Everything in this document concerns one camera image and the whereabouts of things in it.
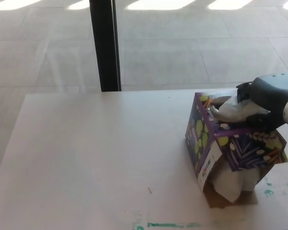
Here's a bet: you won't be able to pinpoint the black window frame post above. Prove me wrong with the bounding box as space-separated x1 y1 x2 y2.
89 0 122 92

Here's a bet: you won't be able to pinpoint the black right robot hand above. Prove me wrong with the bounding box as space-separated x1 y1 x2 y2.
236 72 288 132

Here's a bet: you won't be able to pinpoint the white tissues in torn side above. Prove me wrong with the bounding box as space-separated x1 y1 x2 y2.
212 165 261 202

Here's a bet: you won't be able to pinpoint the purple floral tissue box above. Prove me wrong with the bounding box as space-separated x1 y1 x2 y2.
184 92 288 209

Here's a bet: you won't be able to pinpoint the white tissue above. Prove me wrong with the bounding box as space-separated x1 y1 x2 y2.
210 95 271 123

